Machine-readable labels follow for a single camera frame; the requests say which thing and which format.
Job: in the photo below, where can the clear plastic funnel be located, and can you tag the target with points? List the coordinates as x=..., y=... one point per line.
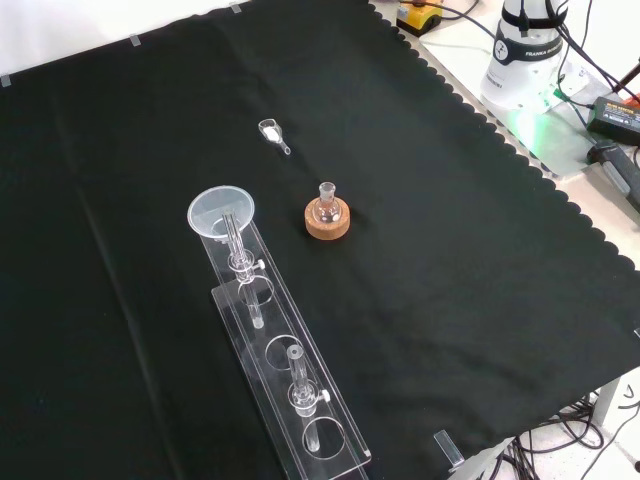
x=220, y=202

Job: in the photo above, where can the clear acrylic funnel stand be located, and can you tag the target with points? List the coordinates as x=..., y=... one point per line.
x=295, y=330

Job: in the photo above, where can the small round-bottom glass flask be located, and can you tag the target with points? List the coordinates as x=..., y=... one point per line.
x=327, y=210

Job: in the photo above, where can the black cloth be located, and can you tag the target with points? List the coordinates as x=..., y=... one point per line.
x=150, y=150

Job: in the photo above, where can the yellow stop button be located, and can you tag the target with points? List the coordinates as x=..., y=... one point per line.
x=420, y=15

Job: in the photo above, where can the black power adapter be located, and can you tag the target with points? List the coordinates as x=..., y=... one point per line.
x=617, y=117

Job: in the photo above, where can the metal base plate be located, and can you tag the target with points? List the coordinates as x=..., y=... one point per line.
x=555, y=145

